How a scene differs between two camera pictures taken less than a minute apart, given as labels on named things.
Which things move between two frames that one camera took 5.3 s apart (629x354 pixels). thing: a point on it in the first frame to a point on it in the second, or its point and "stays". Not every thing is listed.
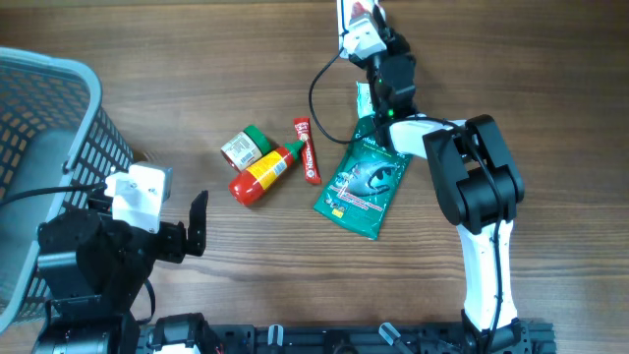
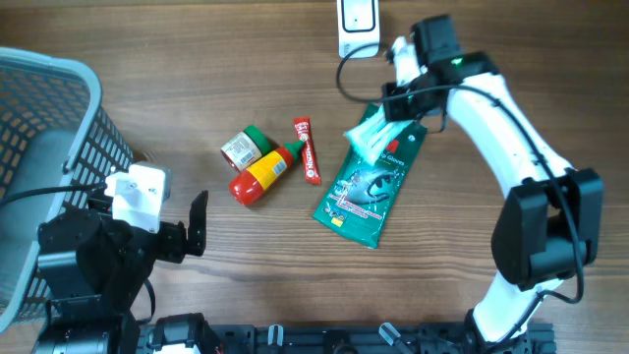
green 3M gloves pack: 365,183 stays
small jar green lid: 251,145 stays
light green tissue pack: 364,99 to 371,135
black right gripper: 390,37 to 394,108
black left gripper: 173,233 stays
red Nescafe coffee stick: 303,128 stays
